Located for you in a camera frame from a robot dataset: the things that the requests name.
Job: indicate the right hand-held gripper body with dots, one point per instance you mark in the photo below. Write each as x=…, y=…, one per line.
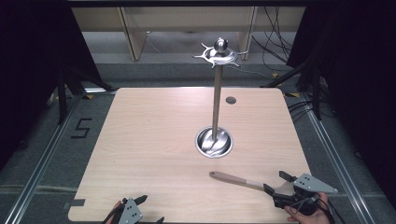
x=313, y=184

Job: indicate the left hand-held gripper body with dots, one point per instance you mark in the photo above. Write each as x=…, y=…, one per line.
x=130, y=213

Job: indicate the person's left hand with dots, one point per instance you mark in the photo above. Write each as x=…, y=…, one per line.
x=114, y=207

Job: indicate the person's right hand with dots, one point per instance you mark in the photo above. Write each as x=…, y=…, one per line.
x=320, y=216

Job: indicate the black metal stand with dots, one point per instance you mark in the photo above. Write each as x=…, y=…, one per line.
x=314, y=90
x=63, y=93

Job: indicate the grey table grommet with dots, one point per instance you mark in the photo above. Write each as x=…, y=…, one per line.
x=230, y=100

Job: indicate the steel utensil hanging rack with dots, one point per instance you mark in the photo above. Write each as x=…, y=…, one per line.
x=217, y=102

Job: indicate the black curtain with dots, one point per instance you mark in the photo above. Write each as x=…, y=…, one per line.
x=34, y=62
x=361, y=77

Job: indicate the beige wooden desk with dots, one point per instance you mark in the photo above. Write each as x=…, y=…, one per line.
x=186, y=18

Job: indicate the aluminium floor rail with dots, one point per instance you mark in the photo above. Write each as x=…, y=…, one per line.
x=336, y=155
x=43, y=161

